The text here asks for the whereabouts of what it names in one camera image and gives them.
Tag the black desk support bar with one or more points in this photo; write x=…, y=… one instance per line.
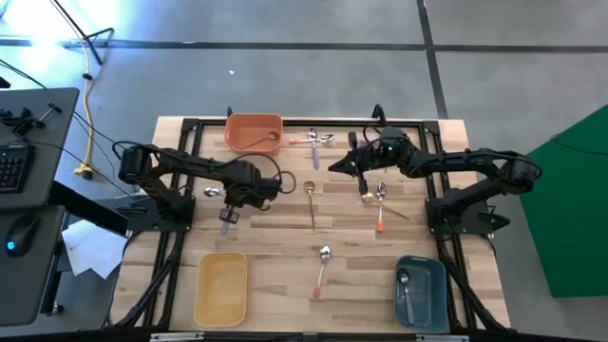
x=85, y=209

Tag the black keyboard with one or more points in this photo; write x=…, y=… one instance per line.
x=14, y=168

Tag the green panel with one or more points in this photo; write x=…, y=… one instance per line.
x=575, y=214

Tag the white paper sheet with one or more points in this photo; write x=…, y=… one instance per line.
x=90, y=252

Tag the orange plastic bin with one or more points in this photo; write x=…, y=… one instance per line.
x=252, y=128

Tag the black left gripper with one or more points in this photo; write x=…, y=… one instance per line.
x=252, y=192

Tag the black computer mouse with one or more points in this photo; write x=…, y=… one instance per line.
x=21, y=233

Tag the black aluminium table frame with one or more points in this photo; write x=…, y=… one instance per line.
x=309, y=124

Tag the teal plastic bin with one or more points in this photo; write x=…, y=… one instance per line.
x=427, y=294

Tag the black tripod stand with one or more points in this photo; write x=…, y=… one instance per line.
x=76, y=26

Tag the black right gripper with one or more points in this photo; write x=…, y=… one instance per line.
x=380, y=157

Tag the grey desk top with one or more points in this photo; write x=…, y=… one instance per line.
x=33, y=299
x=52, y=157

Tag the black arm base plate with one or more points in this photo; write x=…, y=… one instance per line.
x=142, y=219
x=475, y=224

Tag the yellow plastic bin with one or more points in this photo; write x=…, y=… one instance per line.
x=221, y=290

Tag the gold spoon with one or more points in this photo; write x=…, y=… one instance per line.
x=272, y=136
x=367, y=197
x=309, y=186

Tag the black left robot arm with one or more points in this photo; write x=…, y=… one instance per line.
x=190, y=164

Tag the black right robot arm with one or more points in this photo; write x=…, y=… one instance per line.
x=465, y=159

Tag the black desk clamp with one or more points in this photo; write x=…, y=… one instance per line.
x=24, y=124

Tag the silver aluminium bracket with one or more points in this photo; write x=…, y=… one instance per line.
x=442, y=338
x=177, y=336

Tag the black table clamp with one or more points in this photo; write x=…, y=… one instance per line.
x=378, y=113
x=230, y=113

